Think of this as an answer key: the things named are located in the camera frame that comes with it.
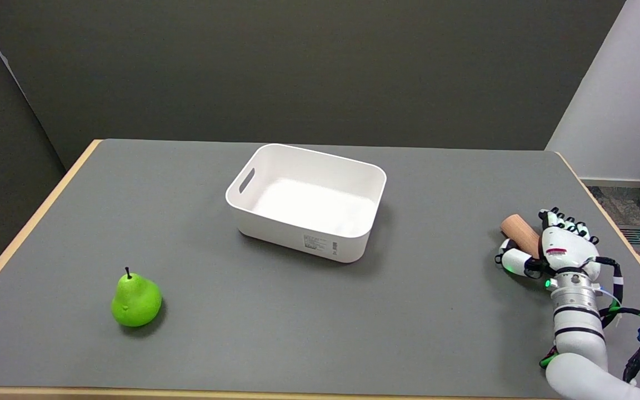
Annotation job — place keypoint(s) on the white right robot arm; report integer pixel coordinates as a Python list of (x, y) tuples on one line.
[(581, 339)]

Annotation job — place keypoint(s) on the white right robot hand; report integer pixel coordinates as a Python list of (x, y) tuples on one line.
[(561, 250)]

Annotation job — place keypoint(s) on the wooden cylinder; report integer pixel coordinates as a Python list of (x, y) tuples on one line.
[(523, 232)]

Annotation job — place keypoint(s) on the white plastic storage bin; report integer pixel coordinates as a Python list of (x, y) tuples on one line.
[(308, 201)]

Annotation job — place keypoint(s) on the green toy pear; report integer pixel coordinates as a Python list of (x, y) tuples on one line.
[(135, 300)]

